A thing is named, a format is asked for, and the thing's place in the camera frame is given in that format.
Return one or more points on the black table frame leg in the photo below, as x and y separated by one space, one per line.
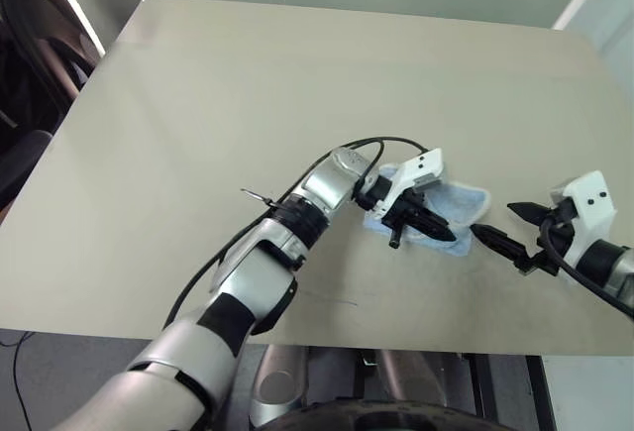
535 394

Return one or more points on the dark round disc shape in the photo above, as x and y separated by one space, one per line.
386 418

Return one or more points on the light blue towel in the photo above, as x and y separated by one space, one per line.
460 200

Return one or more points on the silver rounded robot leg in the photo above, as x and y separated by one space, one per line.
277 386

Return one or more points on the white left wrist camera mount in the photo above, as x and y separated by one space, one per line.
421 163

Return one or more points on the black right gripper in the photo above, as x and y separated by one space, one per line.
557 245

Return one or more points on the grey tapered robot leg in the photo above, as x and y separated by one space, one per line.
411 376

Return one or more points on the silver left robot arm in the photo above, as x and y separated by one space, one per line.
257 282

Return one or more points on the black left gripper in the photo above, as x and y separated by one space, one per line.
403 210

